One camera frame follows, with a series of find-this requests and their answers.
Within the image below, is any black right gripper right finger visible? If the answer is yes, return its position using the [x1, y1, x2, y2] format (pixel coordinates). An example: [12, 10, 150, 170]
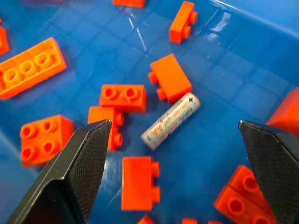
[237, 119, 299, 224]

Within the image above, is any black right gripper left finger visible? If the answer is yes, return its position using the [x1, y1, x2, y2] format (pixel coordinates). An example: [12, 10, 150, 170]
[5, 119, 113, 224]

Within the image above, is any blue plastic bin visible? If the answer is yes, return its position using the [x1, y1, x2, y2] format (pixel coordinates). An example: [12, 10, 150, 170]
[0, 0, 299, 224]

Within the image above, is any orange four-stud building brick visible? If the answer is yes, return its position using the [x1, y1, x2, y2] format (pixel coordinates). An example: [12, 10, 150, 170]
[20, 114, 75, 168]

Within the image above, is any orange two-stud building brick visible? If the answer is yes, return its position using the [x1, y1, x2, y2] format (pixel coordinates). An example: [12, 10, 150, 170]
[121, 156, 162, 212]
[99, 84, 148, 114]
[87, 105, 125, 151]
[148, 53, 192, 105]
[169, 0, 199, 45]

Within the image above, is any white AA battery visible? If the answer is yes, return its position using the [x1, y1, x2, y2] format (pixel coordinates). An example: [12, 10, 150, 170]
[141, 91, 202, 151]

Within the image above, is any long orange building brick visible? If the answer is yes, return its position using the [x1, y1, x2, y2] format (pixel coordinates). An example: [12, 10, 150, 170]
[0, 37, 68, 101]

